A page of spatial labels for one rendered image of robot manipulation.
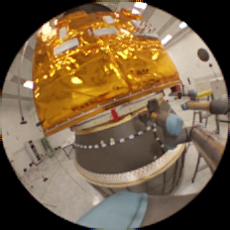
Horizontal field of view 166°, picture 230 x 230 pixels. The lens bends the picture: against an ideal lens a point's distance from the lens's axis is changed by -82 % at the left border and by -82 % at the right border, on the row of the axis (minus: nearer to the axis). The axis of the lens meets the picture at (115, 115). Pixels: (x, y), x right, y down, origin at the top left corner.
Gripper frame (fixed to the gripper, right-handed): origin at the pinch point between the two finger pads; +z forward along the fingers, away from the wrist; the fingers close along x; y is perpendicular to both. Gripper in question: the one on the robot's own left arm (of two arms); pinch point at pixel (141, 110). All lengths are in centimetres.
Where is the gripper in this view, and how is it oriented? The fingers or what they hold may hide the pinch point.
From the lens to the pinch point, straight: 55.2
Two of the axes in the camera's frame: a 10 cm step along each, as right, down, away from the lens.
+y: 3.4, 9.0, 2.9
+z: -1.9, -2.4, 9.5
